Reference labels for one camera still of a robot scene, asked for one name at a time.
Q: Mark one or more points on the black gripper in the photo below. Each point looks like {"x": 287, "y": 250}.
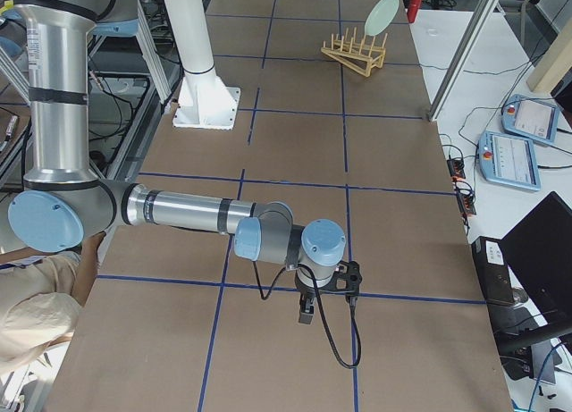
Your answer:
{"x": 306, "y": 293}

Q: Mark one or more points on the pale green round plate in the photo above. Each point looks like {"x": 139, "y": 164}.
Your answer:
{"x": 381, "y": 17}

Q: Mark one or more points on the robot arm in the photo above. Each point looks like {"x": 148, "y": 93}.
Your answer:
{"x": 64, "y": 199}

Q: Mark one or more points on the brown paper table cover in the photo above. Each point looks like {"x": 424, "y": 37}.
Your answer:
{"x": 177, "y": 322}

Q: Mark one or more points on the black laptop computer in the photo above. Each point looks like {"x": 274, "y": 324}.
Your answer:
{"x": 538, "y": 251}

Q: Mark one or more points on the blue teach pendant near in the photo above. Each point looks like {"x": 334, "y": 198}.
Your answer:
{"x": 508, "y": 160}

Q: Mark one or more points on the blue teach pendant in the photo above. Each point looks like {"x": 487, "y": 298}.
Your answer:
{"x": 508, "y": 160}
{"x": 531, "y": 118}

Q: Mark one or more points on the wooden dish rack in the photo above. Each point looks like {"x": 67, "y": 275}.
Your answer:
{"x": 361, "y": 54}

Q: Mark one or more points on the person in beige shirt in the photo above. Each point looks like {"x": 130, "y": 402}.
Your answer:
{"x": 41, "y": 298}

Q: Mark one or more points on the blue teach pendant far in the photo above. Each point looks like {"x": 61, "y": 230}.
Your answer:
{"x": 531, "y": 118}

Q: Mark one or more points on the red fire extinguisher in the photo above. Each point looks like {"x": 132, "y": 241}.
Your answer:
{"x": 413, "y": 7}

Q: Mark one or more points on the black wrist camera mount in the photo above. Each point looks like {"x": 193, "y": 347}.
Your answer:
{"x": 346, "y": 279}

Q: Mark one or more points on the black cable hub right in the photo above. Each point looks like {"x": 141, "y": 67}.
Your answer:
{"x": 466, "y": 201}

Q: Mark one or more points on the black cable hub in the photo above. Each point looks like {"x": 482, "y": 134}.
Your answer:
{"x": 466, "y": 201}
{"x": 456, "y": 167}

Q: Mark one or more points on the black cable hub left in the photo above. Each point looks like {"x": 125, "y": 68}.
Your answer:
{"x": 456, "y": 167}

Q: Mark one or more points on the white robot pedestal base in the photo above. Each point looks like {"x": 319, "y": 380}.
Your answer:
{"x": 204, "y": 100}

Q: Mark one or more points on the grey aluminium frame post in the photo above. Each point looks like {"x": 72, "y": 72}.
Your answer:
{"x": 474, "y": 28}

